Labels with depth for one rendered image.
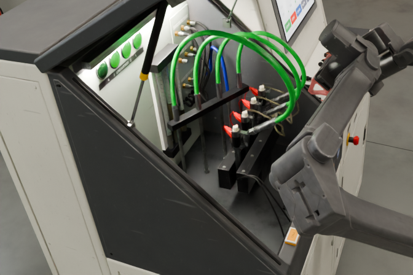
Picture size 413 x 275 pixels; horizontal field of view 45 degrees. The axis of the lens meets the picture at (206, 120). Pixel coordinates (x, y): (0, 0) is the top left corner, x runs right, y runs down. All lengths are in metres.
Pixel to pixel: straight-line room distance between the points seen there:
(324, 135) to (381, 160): 2.42
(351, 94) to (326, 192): 0.30
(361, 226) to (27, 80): 0.87
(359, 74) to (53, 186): 0.92
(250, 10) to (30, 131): 0.80
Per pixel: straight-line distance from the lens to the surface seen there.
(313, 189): 0.72
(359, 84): 1.00
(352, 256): 2.61
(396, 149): 3.27
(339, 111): 0.89
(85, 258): 1.70
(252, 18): 1.71
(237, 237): 1.26
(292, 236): 1.38
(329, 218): 0.72
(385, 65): 1.34
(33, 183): 1.57
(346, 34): 1.12
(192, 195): 1.22
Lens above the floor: 1.98
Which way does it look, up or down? 34 degrees down
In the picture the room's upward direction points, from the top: 7 degrees counter-clockwise
